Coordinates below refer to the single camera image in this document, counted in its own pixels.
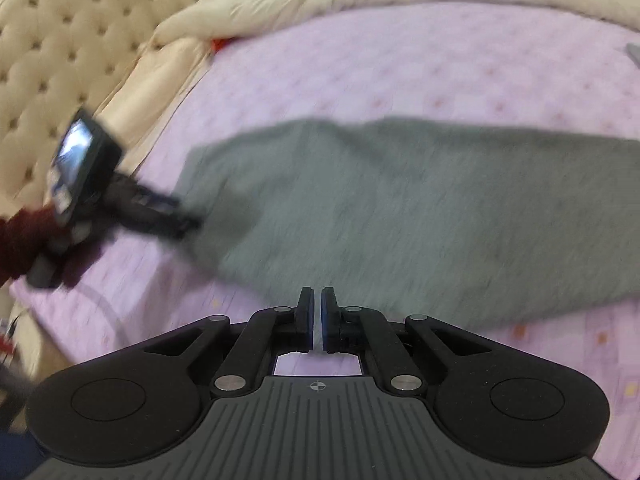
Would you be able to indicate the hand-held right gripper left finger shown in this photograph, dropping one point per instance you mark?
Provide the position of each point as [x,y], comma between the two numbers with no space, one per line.
[309,321]

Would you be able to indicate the folded blue-grey cloth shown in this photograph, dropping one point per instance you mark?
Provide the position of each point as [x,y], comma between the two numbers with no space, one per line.
[635,54]

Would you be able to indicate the beige pillow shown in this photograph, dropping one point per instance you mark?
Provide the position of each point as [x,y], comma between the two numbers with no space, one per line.
[165,90]

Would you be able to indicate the cream tufted headboard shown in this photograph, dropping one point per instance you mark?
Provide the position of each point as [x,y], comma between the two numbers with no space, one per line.
[65,35]

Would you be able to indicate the pink patterned bed sheet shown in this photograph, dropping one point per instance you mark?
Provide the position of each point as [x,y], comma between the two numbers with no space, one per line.
[375,60]

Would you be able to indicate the grey pants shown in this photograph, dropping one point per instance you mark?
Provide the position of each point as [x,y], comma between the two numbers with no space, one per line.
[400,210]

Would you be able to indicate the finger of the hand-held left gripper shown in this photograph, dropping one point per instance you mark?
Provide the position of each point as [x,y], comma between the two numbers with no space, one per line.
[175,220]

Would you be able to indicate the person's left forearm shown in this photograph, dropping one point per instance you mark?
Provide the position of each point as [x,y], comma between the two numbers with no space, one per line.
[20,245]

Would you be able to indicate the small red cloth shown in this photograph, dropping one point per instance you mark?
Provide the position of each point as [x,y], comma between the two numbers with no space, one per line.
[218,45]

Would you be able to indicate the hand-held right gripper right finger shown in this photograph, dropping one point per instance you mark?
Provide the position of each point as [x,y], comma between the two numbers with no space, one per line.
[326,321]

